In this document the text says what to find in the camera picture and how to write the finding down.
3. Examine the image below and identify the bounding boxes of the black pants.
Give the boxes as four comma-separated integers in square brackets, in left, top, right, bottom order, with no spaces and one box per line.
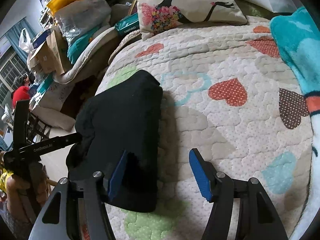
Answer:
[66,70,163,213]

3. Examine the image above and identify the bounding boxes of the operator left hand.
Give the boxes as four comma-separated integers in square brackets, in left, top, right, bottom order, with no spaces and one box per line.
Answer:
[6,168,48,223]

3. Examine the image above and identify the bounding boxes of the dark wooden chair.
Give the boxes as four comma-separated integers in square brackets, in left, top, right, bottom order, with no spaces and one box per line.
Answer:
[26,112,52,143]

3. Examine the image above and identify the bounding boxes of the person in red top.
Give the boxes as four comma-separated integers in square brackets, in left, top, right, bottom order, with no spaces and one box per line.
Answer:
[11,75,30,109]

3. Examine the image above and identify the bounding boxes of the brown cardboard box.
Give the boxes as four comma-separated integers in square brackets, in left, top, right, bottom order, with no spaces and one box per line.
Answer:
[27,26,72,75]

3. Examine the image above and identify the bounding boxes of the white plastic bag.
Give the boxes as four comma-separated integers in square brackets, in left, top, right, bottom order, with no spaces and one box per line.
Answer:
[18,28,34,54]

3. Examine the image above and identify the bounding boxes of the teal folded towel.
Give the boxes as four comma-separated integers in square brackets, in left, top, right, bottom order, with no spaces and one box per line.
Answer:
[67,25,100,65]

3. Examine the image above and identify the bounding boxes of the teal window curtain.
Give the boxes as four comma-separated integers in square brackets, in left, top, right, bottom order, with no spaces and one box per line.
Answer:
[5,17,36,63]

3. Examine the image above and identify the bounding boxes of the heart-patterned quilted bedspread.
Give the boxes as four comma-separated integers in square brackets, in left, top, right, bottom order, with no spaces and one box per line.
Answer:
[98,16,313,239]

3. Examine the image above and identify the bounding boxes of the clear plastic bag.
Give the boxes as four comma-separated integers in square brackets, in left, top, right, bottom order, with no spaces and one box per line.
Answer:
[55,0,111,45]

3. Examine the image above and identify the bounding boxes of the teal tissue box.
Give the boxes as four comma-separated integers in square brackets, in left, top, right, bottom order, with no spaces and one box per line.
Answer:
[114,13,139,36]

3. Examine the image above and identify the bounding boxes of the turquoise fleece blanket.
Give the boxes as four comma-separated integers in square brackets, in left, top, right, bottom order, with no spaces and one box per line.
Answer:
[269,6,320,160]

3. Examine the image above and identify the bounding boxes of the floral lady print pillow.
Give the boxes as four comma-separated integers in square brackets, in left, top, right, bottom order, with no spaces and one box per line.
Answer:
[136,0,247,37]

